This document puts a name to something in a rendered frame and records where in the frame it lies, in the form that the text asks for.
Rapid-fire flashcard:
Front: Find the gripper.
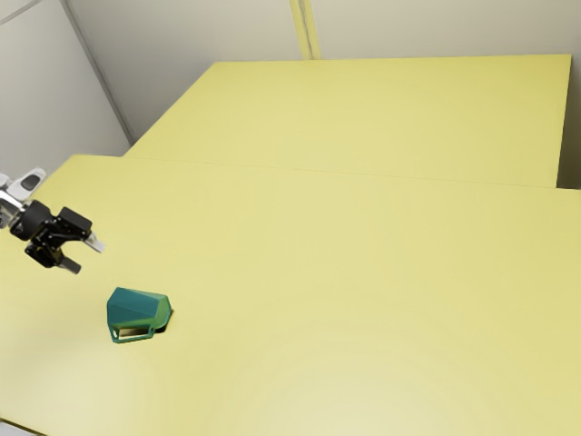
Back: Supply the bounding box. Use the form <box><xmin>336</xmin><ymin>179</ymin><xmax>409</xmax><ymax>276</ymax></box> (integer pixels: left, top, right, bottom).
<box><xmin>8</xmin><ymin>199</ymin><xmax>107</xmax><ymax>275</ymax></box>

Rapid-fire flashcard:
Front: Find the teal faceted mug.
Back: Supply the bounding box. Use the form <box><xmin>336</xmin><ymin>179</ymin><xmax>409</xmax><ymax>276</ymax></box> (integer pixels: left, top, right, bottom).
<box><xmin>106</xmin><ymin>286</ymin><xmax>172</xmax><ymax>344</ymax></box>

